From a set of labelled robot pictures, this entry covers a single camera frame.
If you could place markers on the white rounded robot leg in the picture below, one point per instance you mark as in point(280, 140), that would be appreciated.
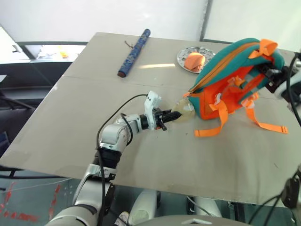
point(208, 207)
point(143, 207)

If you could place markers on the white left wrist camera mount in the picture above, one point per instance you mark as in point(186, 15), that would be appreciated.
point(151, 100)

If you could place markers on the white vertical frame post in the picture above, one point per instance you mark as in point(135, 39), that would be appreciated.
point(203, 18)

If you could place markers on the orange and teal backpack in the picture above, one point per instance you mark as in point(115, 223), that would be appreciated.
point(223, 61)

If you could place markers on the round silver metal plate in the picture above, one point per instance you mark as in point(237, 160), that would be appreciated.
point(197, 50)

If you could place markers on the orange crumpled cloth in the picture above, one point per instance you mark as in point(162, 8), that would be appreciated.
point(194, 60)

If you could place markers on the translucent white box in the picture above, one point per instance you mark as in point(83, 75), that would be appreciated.
point(183, 108)

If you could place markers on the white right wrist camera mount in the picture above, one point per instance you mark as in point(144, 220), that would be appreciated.
point(281, 89)

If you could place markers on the white crumpled paper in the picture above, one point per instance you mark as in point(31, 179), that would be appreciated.
point(47, 51)

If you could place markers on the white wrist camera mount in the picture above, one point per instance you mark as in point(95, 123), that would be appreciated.
point(151, 100)
point(281, 89)

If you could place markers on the white sneaker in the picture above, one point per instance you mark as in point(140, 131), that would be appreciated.
point(122, 219)

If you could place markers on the grey robot torso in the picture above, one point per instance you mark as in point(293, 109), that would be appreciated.
point(188, 221)

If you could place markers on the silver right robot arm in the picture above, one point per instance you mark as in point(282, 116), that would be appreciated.
point(296, 84)

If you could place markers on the small orange object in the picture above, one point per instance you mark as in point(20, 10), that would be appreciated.
point(64, 53)

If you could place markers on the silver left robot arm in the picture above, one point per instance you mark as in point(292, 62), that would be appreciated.
point(113, 134)

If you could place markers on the black table leg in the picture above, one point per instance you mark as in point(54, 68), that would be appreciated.
point(240, 212)

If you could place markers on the small brown twig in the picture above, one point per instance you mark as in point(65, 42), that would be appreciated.
point(129, 44)

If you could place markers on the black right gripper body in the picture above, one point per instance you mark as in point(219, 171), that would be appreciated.
point(275, 78)

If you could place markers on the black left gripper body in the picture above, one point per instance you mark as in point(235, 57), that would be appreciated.
point(158, 117)

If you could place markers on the blue patterned rolled scroll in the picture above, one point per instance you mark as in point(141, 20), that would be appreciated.
point(134, 53)

